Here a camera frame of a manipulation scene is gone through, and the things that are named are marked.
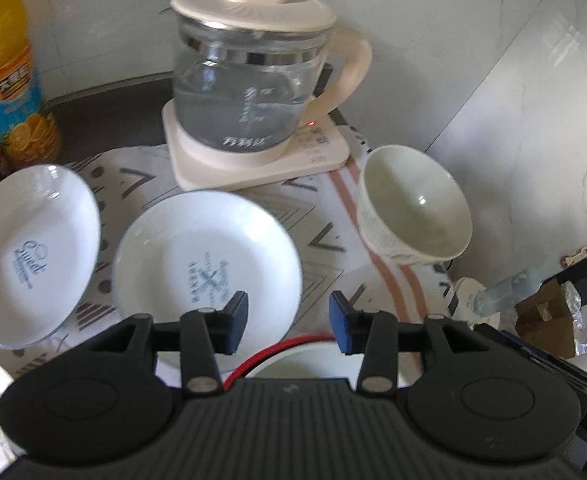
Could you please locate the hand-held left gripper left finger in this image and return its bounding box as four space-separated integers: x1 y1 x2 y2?
86 290 250 395

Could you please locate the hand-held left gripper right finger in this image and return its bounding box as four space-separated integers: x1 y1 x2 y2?
328 291 494 394

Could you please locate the red-rimmed white bowl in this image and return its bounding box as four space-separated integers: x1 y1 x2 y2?
222 335 369 391

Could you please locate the white plate with crossed print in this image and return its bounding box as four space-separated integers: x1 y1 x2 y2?
112 191 303 368

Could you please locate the cream ceramic bowl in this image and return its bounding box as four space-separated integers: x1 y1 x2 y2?
356 144 474 267

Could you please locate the white plate with script print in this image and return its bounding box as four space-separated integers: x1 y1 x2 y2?
0 164 102 351

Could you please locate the brown cardboard box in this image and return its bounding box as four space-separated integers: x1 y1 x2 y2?
515 280 583 358

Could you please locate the patterned white table cloth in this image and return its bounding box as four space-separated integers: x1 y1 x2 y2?
56 110 457 376

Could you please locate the clear pale blue bottle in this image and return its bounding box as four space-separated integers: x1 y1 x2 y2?
473 265 545 317

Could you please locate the beige kettle heating base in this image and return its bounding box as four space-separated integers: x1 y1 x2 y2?
162 100 350 192

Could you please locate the glass kettle with beige lid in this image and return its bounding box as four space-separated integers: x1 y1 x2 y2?
161 0 374 158

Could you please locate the orange juice bottle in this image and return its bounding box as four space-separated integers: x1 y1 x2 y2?
0 0 62 168

